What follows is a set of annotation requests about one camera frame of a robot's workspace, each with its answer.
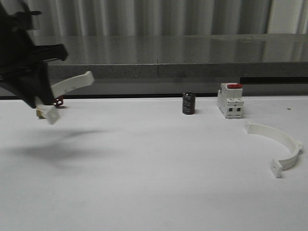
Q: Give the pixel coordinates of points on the grey stone counter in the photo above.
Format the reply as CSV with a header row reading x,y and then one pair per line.
x,y
266,64

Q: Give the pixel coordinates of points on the white pipe clamp half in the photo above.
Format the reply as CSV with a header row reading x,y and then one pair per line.
x,y
70,84
292,146

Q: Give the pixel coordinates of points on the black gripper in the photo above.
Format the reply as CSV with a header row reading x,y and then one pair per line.
x,y
23,70

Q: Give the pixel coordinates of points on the white red circuit breaker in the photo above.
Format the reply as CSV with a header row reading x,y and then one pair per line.
x,y
230,100

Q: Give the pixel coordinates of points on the black cylindrical capacitor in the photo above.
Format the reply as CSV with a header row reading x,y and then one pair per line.
x,y
188,103

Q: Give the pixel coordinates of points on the brass valve red handwheel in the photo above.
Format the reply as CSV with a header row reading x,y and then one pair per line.
x,y
47,111

